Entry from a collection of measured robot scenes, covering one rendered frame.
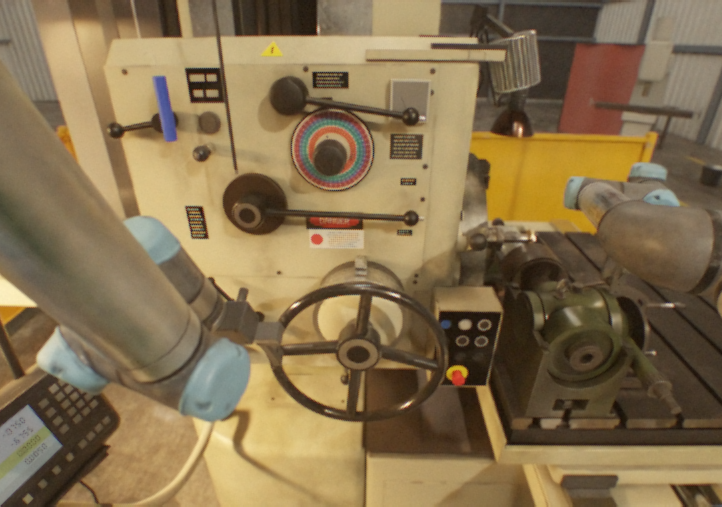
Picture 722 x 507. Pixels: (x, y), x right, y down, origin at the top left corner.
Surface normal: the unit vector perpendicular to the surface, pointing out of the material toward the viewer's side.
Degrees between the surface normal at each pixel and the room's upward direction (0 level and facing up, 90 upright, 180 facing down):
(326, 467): 90
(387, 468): 90
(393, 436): 0
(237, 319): 24
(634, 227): 60
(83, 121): 90
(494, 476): 90
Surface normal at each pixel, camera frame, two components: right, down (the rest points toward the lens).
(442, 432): 0.00, -0.88
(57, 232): 0.81, 0.35
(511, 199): -0.04, 0.47
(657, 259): -0.81, 0.30
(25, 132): 0.99, -0.04
